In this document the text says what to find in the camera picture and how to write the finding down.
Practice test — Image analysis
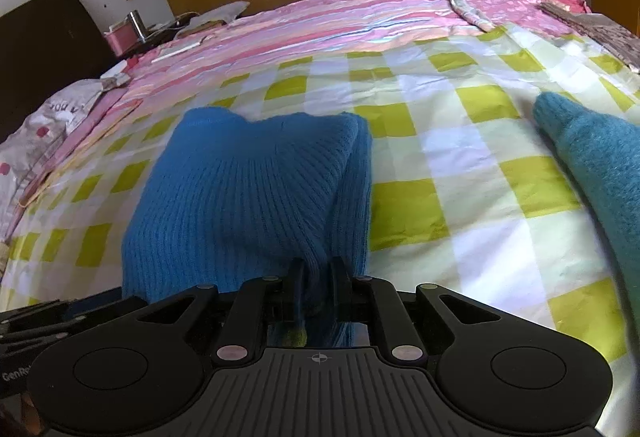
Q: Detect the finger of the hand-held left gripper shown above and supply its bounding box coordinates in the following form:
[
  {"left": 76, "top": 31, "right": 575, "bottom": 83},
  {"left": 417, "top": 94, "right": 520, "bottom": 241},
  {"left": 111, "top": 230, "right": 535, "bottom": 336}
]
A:
[{"left": 0, "top": 294, "right": 147, "bottom": 355}]

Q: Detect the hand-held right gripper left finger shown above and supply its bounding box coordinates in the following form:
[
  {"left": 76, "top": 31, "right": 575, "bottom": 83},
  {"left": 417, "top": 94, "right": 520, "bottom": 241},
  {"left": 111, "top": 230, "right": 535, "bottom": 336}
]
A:
[{"left": 134, "top": 257, "right": 307, "bottom": 365}]

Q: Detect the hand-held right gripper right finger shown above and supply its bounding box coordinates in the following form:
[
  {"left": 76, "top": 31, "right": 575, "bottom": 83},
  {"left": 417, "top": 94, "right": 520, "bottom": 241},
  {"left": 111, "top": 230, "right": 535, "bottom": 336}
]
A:
[{"left": 327, "top": 256, "right": 497, "bottom": 364}]

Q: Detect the blue knitted sweater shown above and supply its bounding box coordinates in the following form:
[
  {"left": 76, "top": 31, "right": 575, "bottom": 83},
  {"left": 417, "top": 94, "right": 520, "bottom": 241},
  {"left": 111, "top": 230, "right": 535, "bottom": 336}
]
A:
[{"left": 121, "top": 106, "right": 375, "bottom": 349}]

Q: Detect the green checked bedsheet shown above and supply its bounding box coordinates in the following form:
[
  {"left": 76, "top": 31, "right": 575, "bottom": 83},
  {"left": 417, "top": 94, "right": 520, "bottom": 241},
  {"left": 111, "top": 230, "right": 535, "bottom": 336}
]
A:
[{"left": 0, "top": 23, "right": 640, "bottom": 423}]

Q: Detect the white pillow with pink dots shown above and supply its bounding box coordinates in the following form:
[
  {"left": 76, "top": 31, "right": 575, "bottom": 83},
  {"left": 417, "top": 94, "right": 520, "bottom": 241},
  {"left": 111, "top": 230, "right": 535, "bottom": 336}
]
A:
[{"left": 0, "top": 71, "right": 132, "bottom": 240}]

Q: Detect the pink striped quilt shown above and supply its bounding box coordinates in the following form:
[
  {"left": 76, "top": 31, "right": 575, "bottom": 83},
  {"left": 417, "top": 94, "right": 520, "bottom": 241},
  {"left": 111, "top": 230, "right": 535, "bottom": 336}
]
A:
[{"left": 10, "top": 0, "right": 592, "bottom": 155}]

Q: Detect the dark wooden headboard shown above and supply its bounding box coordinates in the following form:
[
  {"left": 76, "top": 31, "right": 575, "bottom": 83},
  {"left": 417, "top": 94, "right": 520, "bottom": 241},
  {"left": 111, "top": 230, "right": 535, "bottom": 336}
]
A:
[{"left": 0, "top": 0, "right": 124, "bottom": 144}]

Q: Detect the pink storage box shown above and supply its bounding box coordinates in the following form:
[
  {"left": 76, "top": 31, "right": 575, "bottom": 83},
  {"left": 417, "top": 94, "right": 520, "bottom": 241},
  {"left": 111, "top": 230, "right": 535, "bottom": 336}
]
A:
[{"left": 103, "top": 24, "right": 139, "bottom": 56}]

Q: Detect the white cloth on nightstand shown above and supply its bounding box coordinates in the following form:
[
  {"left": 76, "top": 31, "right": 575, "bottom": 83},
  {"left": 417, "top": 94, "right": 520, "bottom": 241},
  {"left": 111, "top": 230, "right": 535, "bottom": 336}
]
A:
[{"left": 176, "top": 0, "right": 252, "bottom": 36}]

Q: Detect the teal fuzzy sweater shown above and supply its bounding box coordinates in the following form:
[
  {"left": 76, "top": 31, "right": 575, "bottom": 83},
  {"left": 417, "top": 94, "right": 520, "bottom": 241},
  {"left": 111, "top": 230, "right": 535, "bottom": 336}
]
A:
[{"left": 531, "top": 91, "right": 640, "bottom": 320}]

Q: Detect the patterned fabric strip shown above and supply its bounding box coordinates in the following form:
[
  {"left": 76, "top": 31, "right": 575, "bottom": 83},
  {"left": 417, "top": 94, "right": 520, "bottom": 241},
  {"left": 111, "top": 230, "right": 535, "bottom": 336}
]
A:
[{"left": 434, "top": 0, "right": 504, "bottom": 34}]

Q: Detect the brown patterned cloth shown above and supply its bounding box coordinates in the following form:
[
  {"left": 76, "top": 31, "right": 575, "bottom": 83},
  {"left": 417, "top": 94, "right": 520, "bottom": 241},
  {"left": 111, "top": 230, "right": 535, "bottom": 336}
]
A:
[{"left": 539, "top": 1, "right": 640, "bottom": 74}]

